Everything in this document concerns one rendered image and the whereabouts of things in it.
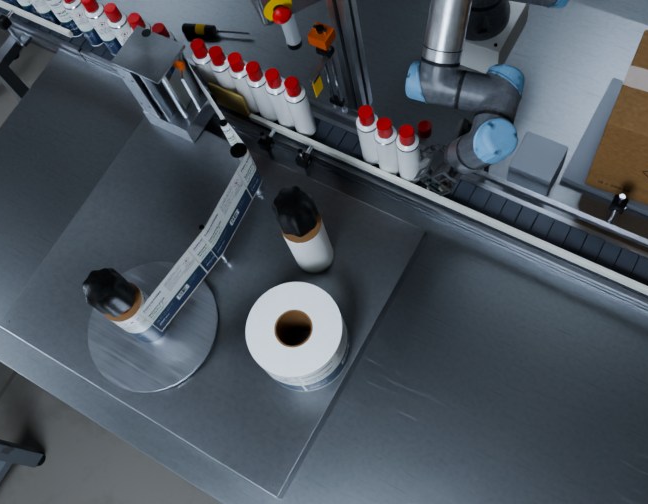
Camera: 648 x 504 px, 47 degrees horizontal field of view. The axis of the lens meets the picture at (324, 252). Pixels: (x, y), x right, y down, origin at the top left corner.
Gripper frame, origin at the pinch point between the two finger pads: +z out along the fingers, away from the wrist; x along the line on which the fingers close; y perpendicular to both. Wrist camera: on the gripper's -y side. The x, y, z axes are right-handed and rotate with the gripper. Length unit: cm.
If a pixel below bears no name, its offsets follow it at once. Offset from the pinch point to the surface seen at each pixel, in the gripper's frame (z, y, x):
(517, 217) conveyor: -6.0, -0.7, 22.6
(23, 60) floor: 183, -15, -130
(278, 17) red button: -20.0, 1.3, -45.5
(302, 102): 7.0, 1.2, -31.2
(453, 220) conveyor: 1.7, 5.7, 12.3
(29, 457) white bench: 116, 113, -36
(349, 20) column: -10.3, -12.8, -33.4
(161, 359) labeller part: 20, 66, -26
